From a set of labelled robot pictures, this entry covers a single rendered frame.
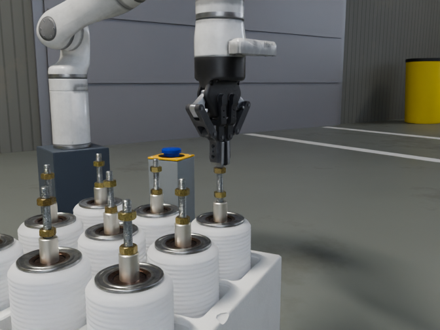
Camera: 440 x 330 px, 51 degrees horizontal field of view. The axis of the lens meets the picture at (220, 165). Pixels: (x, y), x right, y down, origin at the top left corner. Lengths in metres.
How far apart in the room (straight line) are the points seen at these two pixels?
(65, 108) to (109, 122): 2.30
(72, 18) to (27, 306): 0.72
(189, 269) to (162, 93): 3.12
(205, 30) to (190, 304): 0.37
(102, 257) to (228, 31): 0.35
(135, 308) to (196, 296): 0.13
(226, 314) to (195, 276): 0.06
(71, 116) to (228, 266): 0.63
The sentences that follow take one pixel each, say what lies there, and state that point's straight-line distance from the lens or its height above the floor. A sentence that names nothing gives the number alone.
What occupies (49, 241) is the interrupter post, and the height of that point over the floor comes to 0.28.
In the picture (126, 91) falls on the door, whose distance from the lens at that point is 3.51.
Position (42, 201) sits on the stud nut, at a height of 0.33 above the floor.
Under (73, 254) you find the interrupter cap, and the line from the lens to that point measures 0.60.
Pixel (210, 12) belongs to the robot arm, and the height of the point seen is 0.56.
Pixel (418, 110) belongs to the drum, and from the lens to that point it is 5.52.
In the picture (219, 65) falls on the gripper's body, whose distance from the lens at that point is 0.65.
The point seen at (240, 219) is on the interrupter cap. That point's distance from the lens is 0.72.
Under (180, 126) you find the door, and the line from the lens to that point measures 3.75.
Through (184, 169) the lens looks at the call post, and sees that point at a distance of 0.92.
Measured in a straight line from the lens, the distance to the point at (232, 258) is 0.69.
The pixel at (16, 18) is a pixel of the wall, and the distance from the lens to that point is 3.34.
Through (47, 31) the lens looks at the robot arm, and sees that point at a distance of 1.18.
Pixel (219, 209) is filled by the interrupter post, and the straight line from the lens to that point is 0.70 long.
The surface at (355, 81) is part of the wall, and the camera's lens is 5.36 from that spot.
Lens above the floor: 0.47
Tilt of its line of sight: 10 degrees down
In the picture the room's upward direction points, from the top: straight up
